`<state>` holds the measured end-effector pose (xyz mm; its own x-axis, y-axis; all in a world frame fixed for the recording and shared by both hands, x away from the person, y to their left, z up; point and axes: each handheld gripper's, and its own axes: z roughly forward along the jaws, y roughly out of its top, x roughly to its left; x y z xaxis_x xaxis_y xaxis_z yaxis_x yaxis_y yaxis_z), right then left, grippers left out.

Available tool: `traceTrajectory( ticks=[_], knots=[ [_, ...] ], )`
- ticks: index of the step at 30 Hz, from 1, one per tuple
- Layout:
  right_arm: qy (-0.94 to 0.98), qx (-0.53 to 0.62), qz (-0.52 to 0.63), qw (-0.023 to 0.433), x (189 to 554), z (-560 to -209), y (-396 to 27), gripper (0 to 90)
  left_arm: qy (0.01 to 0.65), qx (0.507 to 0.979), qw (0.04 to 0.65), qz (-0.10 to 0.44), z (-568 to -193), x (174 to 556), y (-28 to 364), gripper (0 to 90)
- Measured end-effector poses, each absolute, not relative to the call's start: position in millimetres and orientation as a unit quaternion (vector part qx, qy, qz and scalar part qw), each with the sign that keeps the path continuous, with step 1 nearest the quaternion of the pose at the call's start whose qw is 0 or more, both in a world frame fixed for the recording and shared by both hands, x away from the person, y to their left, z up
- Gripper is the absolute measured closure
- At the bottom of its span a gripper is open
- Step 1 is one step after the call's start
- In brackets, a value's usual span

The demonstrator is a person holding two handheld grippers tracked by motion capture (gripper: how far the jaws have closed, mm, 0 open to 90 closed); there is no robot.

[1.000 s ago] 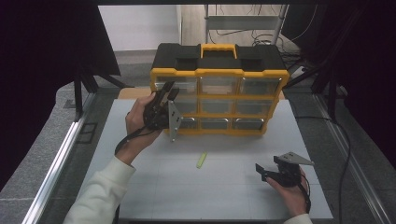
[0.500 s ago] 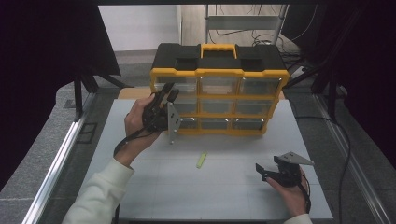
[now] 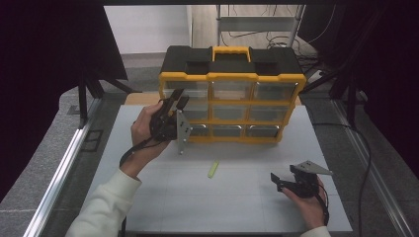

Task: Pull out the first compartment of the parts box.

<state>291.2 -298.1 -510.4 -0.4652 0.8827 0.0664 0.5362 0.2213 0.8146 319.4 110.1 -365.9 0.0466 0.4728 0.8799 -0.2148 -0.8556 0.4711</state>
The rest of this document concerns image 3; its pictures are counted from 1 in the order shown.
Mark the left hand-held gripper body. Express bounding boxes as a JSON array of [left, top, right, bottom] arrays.
[[149, 100, 193, 156]]

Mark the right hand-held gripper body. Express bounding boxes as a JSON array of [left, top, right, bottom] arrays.
[[284, 160, 334, 198]]

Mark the yellow black storage cabinet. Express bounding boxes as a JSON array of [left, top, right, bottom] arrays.
[[158, 44, 307, 144]]

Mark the person's left hand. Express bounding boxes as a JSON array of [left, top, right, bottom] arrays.
[[119, 100, 172, 181]]

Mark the person's right hand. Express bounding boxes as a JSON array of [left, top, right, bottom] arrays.
[[282, 177, 329, 230]]

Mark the grid of clear drawers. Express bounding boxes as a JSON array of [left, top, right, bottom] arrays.
[[165, 80, 299, 138]]

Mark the yellow-green stick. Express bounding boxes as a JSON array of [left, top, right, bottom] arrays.
[[208, 160, 220, 180]]

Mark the dark floor socket cover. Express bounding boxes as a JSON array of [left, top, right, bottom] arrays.
[[80, 129, 104, 153]]

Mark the black metal stand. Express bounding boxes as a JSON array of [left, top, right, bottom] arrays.
[[78, 65, 142, 129], [300, 6, 386, 127]]

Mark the white power strip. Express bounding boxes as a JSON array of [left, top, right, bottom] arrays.
[[307, 69, 326, 84]]

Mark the grey metal shelf rack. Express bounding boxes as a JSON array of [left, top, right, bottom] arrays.
[[215, 4, 305, 47]]

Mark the black curtain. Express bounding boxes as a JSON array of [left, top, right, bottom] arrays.
[[0, 0, 128, 201], [297, 0, 419, 181]]

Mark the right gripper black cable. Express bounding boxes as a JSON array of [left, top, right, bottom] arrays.
[[315, 184, 331, 226]]

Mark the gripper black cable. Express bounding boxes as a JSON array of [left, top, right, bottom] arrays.
[[119, 137, 162, 167], [315, 184, 331, 226]]

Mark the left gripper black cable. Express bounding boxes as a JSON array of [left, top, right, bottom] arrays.
[[119, 137, 162, 167]]

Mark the aluminium frame rail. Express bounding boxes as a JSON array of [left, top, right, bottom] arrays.
[[330, 98, 414, 237], [24, 98, 102, 237]]

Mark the long black floor cable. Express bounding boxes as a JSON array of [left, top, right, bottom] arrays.
[[310, 121, 373, 237]]

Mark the tangle of black cables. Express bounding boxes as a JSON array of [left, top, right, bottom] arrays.
[[226, 31, 322, 72]]

